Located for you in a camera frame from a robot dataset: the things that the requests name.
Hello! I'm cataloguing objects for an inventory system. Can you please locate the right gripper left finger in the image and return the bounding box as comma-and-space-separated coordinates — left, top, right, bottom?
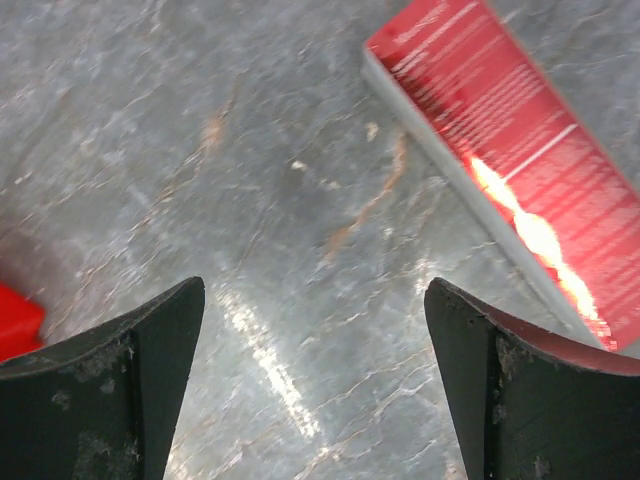
1, 277, 205, 479

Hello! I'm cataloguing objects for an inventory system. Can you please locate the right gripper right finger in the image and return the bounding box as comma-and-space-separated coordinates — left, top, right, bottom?
424, 277, 639, 479

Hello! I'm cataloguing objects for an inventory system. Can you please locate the red plastic bin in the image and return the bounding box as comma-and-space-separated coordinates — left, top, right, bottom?
0, 284, 46, 362

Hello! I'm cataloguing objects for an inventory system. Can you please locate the red rectangular box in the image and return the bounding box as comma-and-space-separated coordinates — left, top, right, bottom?
363, 1, 639, 351

